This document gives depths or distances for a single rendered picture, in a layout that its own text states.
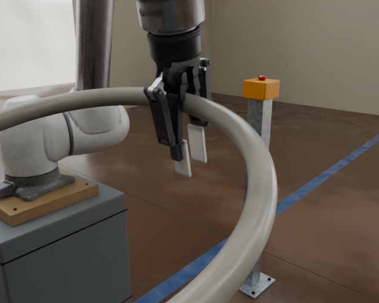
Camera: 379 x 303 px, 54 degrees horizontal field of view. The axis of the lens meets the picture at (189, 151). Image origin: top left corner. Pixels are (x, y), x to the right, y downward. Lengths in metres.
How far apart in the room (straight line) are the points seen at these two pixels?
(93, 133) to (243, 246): 0.92
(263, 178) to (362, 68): 6.29
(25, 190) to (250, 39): 6.63
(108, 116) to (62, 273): 0.48
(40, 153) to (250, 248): 0.91
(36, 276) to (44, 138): 0.38
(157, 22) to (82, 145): 0.75
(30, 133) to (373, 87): 5.95
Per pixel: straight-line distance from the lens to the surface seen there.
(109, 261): 1.27
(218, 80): 7.97
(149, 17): 0.50
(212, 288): 0.29
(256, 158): 0.40
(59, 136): 1.15
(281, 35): 7.17
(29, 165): 1.16
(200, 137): 0.61
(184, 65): 0.55
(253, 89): 1.69
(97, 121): 1.16
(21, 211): 1.10
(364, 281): 2.33
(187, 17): 0.49
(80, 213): 1.13
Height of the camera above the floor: 1.30
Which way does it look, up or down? 18 degrees down
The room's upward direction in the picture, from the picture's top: straight up
